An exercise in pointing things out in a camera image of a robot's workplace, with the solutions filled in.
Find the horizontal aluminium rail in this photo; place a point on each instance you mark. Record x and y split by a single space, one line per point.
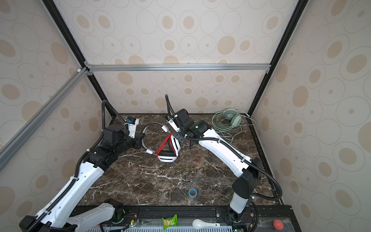
179 67

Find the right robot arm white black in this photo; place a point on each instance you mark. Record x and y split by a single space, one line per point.
248 171

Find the green snack packet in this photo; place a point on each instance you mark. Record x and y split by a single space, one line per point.
169 222

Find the green headphones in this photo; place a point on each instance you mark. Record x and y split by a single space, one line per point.
233 116

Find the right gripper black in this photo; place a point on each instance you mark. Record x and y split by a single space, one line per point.
179 138

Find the red ball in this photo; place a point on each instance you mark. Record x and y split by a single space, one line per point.
278 225

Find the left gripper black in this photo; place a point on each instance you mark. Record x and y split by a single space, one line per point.
138 141

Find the white ceramic spoon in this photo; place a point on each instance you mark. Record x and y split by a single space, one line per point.
200 224

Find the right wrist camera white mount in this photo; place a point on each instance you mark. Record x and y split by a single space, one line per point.
172 123

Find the left diagonal aluminium rail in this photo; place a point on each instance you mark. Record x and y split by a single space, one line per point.
23 135

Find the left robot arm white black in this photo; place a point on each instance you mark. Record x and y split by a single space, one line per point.
114 140

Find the blue tape roll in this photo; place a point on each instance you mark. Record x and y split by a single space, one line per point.
192 193

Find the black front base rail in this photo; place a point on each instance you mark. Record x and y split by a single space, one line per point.
149 219

